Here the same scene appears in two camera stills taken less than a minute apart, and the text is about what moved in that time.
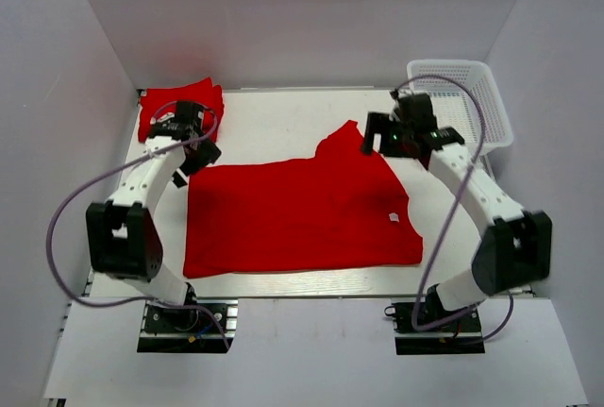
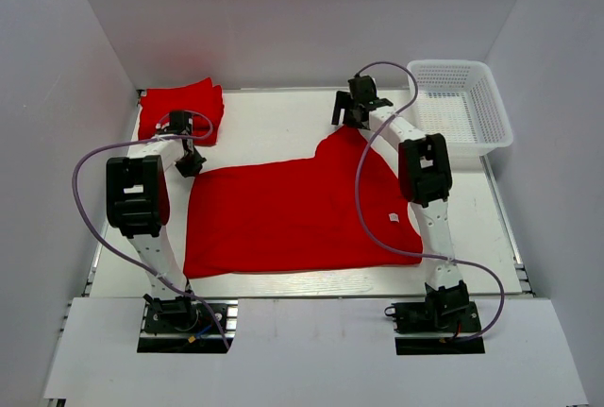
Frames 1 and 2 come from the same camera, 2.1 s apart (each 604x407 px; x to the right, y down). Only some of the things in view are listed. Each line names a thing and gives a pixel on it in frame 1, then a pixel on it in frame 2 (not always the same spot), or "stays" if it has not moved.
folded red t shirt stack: [158, 102] stays
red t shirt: [337, 209] stays
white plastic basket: [464, 99] stays
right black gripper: [377, 122] → [343, 98]
